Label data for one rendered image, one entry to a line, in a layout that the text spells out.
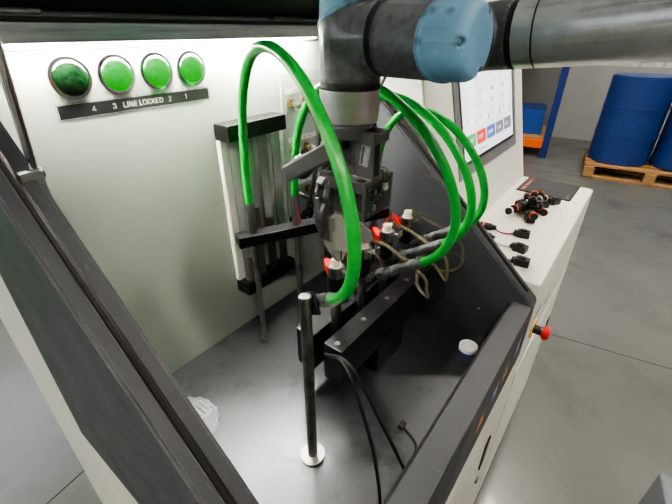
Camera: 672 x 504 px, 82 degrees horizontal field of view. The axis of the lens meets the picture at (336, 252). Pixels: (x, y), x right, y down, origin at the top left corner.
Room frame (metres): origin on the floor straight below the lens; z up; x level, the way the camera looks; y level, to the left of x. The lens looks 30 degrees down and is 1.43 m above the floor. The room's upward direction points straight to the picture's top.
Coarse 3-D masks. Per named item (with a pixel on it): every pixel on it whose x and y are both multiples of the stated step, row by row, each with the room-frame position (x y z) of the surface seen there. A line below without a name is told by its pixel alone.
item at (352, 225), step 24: (264, 48) 0.50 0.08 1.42; (288, 72) 0.44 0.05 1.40; (240, 96) 0.61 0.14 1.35; (312, 96) 0.40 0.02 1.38; (240, 120) 0.63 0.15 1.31; (240, 144) 0.64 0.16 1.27; (336, 144) 0.36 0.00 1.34; (336, 168) 0.35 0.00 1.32; (360, 240) 0.32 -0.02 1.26; (360, 264) 0.32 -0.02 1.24
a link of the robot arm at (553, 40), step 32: (512, 0) 0.51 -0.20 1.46; (544, 0) 0.48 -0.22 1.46; (576, 0) 0.46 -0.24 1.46; (608, 0) 0.44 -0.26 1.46; (640, 0) 0.42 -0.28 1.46; (512, 32) 0.49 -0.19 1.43; (544, 32) 0.47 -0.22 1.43; (576, 32) 0.45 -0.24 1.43; (608, 32) 0.43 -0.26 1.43; (640, 32) 0.41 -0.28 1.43; (512, 64) 0.50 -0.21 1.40; (544, 64) 0.48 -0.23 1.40; (576, 64) 0.46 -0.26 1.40; (608, 64) 0.45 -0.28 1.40
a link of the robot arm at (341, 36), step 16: (320, 0) 0.51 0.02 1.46; (336, 0) 0.49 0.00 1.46; (352, 0) 0.48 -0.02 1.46; (368, 0) 0.49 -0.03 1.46; (320, 16) 0.51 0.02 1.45; (336, 16) 0.49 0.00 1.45; (352, 16) 0.48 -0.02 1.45; (320, 32) 0.51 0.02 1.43; (336, 32) 0.49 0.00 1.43; (352, 32) 0.47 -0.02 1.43; (320, 48) 0.51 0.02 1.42; (336, 48) 0.49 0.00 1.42; (352, 48) 0.47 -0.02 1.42; (320, 64) 0.51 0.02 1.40; (336, 64) 0.49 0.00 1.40; (352, 64) 0.48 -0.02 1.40; (320, 80) 0.51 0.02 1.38; (336, 80) 0.49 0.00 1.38; (352, 80) 0.48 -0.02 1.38; (368, 80) 0.49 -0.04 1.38
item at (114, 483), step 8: (504, 400) 0.65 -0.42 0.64; (496, 424) 0.64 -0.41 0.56; (488, 448) 0.63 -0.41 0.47; (96, 456) 0.43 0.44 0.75; (104, 464) 0.41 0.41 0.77; (104, 472) 0.43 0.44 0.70; (112, 472) 0.38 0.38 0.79; (112, 480) 0.41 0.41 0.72; (112, 488) 0.43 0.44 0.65; (120, 488) 0.38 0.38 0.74; (120, 496) 0.41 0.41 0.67; (128, 496) 0.36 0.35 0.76
